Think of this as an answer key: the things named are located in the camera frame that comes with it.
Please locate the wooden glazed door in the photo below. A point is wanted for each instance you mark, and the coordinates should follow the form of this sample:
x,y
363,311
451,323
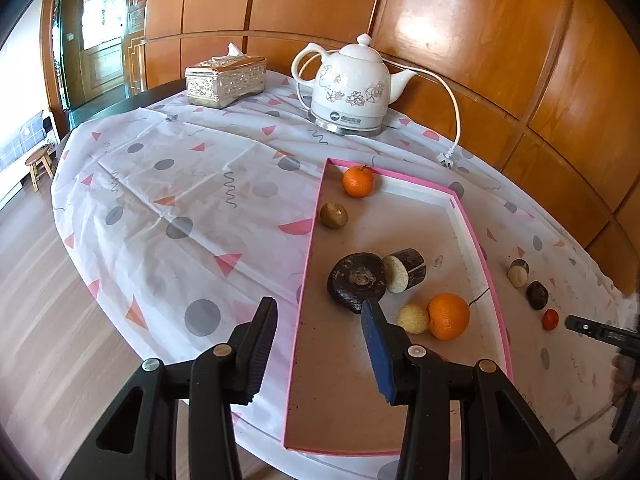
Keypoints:
x,y
102,35

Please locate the cut dark cylindrical fruit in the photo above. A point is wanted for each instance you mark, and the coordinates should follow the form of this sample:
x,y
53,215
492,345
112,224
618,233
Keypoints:
x,y
406,270

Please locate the large orange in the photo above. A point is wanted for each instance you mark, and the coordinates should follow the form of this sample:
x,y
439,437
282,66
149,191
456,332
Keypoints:
x,y
448,316

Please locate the small yellow-brown round fruit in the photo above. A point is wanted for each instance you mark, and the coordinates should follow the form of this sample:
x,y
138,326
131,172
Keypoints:
x,y
413,319

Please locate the blue checked bedding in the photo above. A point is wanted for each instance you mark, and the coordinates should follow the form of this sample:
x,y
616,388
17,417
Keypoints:
x,y
22,140

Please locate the small dark round fruit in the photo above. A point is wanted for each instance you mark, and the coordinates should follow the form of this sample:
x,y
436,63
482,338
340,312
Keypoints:
x,y
537,295

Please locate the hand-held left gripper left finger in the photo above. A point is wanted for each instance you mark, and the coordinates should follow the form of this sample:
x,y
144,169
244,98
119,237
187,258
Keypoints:
x,y
257,355

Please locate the pink-rimmed cardboard tray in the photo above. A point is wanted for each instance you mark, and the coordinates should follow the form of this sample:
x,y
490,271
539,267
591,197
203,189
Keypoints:
x,y
350,390

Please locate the white floral electric kettle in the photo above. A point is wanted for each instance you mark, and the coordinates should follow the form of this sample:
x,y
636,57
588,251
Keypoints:
x,y
350,90

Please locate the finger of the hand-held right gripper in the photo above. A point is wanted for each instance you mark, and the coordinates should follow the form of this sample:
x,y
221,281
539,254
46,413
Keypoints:
x,y
600,330

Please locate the white patterned tablecloth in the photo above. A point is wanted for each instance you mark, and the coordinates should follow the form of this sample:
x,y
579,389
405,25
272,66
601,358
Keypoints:
x,y
200,200

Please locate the wooden stool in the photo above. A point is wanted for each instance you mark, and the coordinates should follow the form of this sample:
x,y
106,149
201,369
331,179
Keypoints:
x,y
40,162

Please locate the small red fruit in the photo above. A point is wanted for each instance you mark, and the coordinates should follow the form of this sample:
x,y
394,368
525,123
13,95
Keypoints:
x,y
550,320

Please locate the small tangerine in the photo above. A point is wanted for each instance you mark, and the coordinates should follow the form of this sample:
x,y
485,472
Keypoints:
x,y
358,181

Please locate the brown round fruit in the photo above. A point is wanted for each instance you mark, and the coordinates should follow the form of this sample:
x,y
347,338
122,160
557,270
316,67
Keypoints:
x,y
333,215

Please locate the silver embossed tissue box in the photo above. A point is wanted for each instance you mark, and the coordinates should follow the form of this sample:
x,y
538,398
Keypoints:
x,y
225,80

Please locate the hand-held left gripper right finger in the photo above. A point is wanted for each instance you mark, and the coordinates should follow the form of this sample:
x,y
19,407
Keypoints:
x,y
377,355

